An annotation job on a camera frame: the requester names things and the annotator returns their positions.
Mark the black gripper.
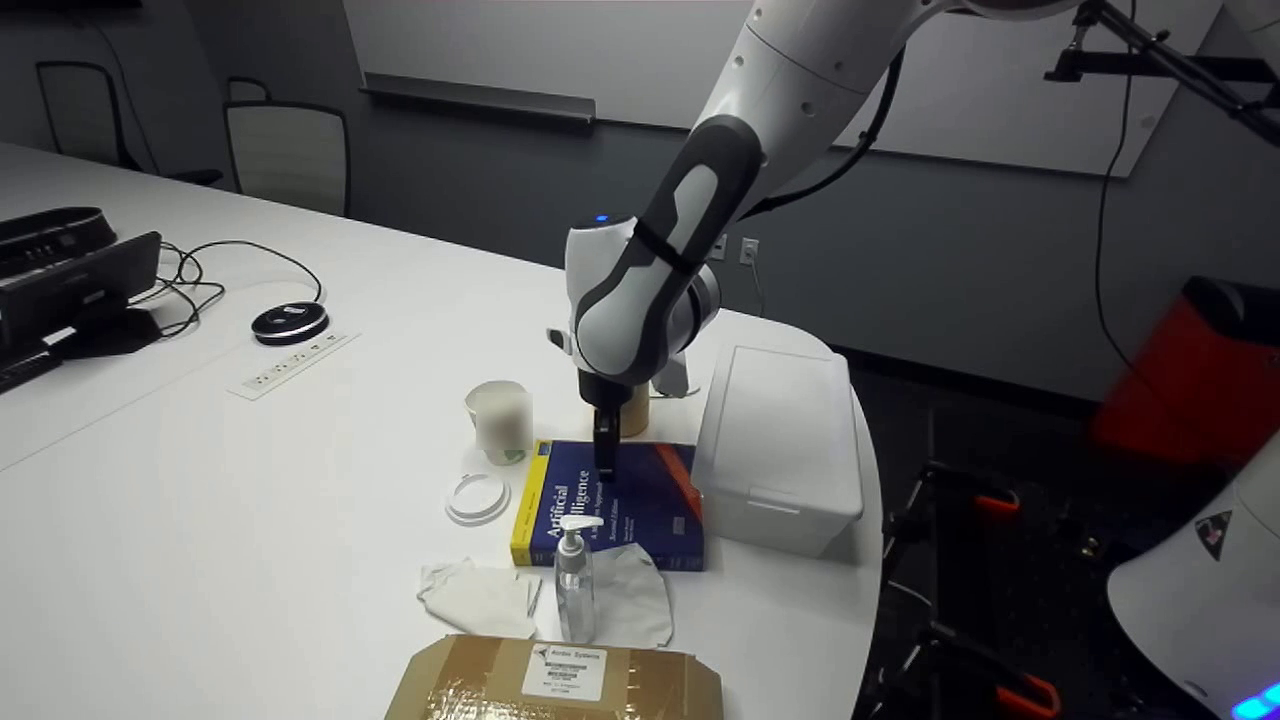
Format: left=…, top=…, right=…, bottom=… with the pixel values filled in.
left=575, top=372, right=634, bottom=479

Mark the blue box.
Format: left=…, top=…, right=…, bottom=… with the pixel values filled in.
left=510, top=437, right=714, bottom=576

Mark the white paper cup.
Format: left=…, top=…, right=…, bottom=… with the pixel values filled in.
left=461, top=376, right=534, bottom=469

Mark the clear pump sanitizer bottle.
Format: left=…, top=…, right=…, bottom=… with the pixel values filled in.
left=550, top=511, right=610, bottom=648

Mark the clear plastic cup lid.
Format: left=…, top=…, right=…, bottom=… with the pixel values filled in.
left=446, top=470, right=515, bottom=528

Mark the white plastic lidded container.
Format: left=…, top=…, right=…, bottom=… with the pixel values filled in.
left=694, top=340, right=863, bottom=561

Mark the crumpled white plastic bag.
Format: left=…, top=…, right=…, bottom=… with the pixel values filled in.
left=413, top=555, right=544, bottom=640

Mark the flat cardboard box with label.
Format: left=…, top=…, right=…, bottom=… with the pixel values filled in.
left=382, top=631, right=723, bottom=720

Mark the white paper table label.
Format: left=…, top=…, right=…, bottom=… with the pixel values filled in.
left=228, top=328, right=352, bottom=403

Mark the black round puck speaker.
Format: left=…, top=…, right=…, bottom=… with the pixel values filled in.
left=247, top=301, right=332, bottom=347

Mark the black stand with orange clamps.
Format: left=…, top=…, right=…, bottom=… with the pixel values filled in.
left=862, top=455, right=1072, bottom=720

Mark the white-backed meeting chair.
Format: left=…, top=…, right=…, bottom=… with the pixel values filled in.
left=220, top=97, right=358, bottom=216

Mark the black conference device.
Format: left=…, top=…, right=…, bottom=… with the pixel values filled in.
left=0, top=203, right=167, bottom=390

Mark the red bin with black top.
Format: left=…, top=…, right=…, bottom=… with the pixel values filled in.
left=1091, top=270, right=1280, bottom=470

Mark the white machine with blue light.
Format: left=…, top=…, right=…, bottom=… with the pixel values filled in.
left=1105, top=431, right=1280, bottom=720

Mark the dark framed meeting chair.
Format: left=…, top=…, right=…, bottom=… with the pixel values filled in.
left=34, top=56, right=144, bottom=171

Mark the wall whiteboard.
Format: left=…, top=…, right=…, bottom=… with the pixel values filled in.
left=341, top=0, right=1223, bottom=178

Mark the black table cable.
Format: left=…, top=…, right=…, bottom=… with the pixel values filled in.
left=133, top=236, right=332, bottom=340

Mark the black hanging cable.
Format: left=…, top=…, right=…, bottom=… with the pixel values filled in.
left=1089, top=0, right=1156, bottom=390

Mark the black overhead camera boom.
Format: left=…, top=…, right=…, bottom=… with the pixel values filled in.
left=1044, top=0, right=1280, bottom=150

